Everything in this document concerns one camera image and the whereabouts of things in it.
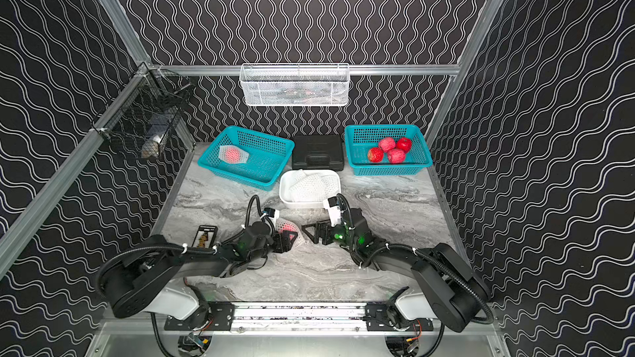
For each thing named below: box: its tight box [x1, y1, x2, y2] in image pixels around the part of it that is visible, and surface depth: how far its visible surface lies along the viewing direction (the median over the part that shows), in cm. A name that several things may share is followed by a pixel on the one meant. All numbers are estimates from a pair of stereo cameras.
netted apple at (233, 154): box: [218, 145, 250, 165], surface depth 112 cm
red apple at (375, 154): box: [367, 147, 384, 163], surface depth 112 cm
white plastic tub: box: [279, 169, 342, 210], surface depth 100 cm
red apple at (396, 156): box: [387, 148, 406, 165], surface depth 112 cm
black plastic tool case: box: [291, 134, 345, 172], surface depth 111 cm
